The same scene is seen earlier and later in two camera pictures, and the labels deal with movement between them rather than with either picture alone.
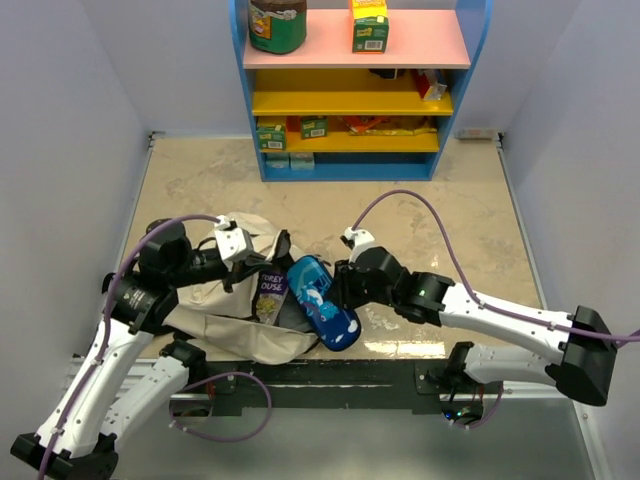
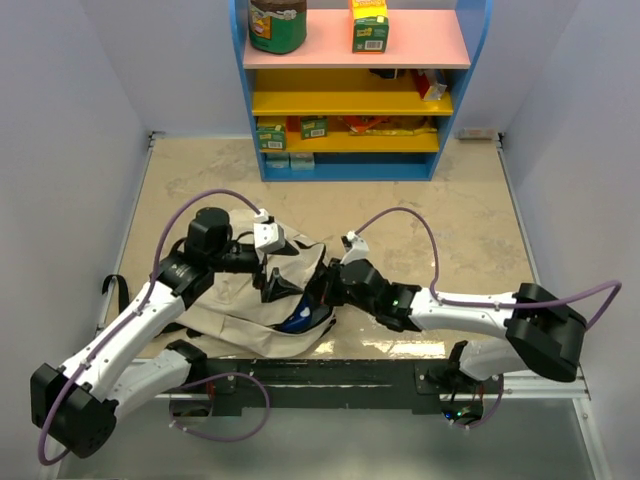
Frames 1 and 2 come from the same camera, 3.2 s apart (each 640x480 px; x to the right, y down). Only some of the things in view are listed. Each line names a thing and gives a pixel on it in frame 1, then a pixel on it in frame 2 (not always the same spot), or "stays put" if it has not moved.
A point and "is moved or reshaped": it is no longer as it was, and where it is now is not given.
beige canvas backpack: [220, 318] is moved or reshaped
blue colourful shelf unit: [326, 114] stays put
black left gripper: [237, 268] to [278, 287]
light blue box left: [277, 160] stays put
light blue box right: [300, 161] stays put
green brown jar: [277, 26] stays put
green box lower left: [271, 137] stays put
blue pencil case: [323, 303] to [306, 316]
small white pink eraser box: [477, 134] stays put
